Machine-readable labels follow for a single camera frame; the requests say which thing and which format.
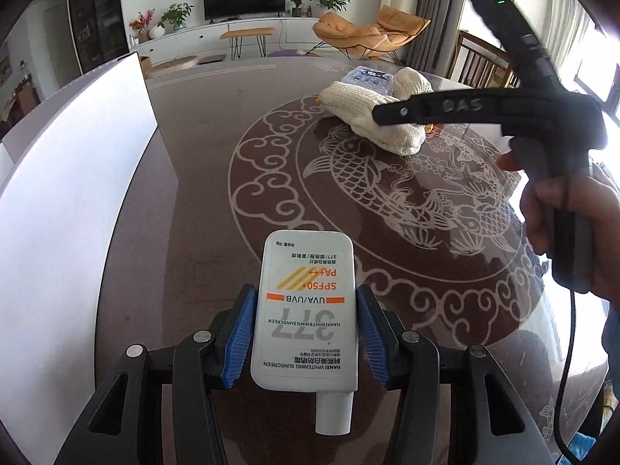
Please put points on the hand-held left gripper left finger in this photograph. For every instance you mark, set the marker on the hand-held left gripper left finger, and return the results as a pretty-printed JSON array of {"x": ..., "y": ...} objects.
[{"x": 237, "y": 339}]

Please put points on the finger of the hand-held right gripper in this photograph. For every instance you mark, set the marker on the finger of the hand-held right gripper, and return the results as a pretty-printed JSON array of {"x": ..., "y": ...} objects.
[{"x": 395, "y": 112}]

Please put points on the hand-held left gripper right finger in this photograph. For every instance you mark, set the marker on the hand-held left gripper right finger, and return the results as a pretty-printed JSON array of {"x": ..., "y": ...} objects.
[{"x": 375, "y": 339}]

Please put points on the cream knitted glove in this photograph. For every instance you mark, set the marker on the cream knitted glove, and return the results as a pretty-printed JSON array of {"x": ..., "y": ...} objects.
[
  {"x": 358, "y": 111},
  {"x": 411, "y": 82}
]

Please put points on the white sunscreen tube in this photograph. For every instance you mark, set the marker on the white sunscreen tube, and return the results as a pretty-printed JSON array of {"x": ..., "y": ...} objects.
[{"x": 305, "y": 324}]

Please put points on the large white box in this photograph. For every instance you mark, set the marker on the large white box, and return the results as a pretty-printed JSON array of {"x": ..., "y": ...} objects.
[{"x": 72, "y": 227}]

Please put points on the person's right forearm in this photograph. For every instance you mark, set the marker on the person's right forearm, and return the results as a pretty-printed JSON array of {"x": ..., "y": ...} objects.
[{"x": 612, "y": 334}]

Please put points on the person's right hand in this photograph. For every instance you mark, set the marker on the person's right hand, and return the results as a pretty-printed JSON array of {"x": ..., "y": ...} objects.
[{"x": 605, "y": 232}]

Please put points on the clear plastic packet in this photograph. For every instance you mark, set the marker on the clear plastic packet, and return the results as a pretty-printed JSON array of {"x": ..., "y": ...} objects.
[{"x": 365, "y": 77}]

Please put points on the wooden dining chair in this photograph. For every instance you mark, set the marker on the wooden dining chair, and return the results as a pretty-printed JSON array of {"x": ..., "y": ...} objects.
[{"x": 479, "y": 63}]

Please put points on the white sheer curtain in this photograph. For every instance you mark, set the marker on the white sheer curtain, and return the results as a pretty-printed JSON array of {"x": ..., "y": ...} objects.
[{"x": 571, "y": 34}]

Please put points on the orange lounge chair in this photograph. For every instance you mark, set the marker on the orange lounge chair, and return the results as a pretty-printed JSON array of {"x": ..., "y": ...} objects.
[{"x": 348, "y": 29}]

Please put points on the grey curtain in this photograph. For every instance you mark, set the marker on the grey curtain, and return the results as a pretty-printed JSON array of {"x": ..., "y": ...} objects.
[{"x": 426, "y": 14}]

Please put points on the purple floor mat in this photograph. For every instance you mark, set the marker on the purple floor mat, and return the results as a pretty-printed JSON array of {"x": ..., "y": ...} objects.
[{"x": 288, "y": 53}]

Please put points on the large leafy potted plant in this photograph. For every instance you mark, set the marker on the large leafy potted plant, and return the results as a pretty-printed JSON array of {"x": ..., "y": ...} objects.
[{"x": 329, "y": 0}]

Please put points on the small potted plant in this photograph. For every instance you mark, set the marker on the small potted plant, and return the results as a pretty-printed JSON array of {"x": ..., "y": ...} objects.
[{"x": 296, "y": 6}]

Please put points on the wooden stool with metal legs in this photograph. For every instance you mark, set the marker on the wooden stool with metal legs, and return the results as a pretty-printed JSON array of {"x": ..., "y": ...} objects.
[{"x": 247, "y": 33}]

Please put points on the dark flat floor pad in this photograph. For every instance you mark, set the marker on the dark flat floor pad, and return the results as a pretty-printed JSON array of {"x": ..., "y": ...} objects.
[{"x": 211, "y": 59}]

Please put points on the white television cabinet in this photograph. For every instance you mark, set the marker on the white television cabinet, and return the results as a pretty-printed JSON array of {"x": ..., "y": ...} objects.
[{"x": 203, "y": 34}]

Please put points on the oval pet mat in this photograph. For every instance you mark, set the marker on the oval pet mat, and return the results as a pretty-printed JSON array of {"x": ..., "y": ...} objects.
[{"x": 169, "y": 65}]

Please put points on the green potted plant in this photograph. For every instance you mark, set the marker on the green potted plant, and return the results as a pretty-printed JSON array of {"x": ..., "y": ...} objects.
[{"x": 175, "y": 15}]

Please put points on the white round vase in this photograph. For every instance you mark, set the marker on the white round vase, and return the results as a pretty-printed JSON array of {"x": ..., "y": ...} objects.
[{"x": 156, "y": 32}]

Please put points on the cardboard box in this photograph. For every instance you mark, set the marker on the cardboard box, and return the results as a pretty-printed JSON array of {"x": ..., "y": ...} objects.
[{"x": 144, "y": 63}]

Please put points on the red flower plant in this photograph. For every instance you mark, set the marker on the red flower plant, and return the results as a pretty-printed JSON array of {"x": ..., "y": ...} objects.
[{"x": 141, "y": 22}]

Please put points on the dark glass display cabinet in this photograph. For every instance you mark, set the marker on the dark glass display cabinet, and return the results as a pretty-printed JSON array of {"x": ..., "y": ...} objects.
[{"x": 97, "y": 14}]

